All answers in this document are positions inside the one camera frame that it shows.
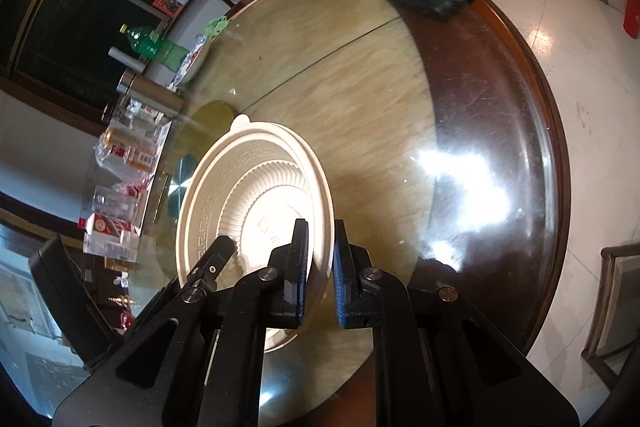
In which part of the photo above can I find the red white liquor bottle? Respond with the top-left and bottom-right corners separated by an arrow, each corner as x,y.
85,212 -> 140,248

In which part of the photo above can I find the green soda bottle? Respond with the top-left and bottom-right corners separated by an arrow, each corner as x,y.
119,24 -> 189,72

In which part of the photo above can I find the patterned plate with food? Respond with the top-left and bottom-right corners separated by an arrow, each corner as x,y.
167,35 -> 212,92

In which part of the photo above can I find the stainless steel thermos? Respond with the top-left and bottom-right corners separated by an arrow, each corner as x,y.
117,69 -> 183,118

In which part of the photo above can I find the gold round placemat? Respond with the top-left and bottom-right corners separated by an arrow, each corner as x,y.
156,101 -> 371,417

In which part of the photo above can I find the wooden chair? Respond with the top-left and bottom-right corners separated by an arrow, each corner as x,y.
582,243 -> 639,391

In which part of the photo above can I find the silver turntable hub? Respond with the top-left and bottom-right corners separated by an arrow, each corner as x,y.
167,154 -> 198,220

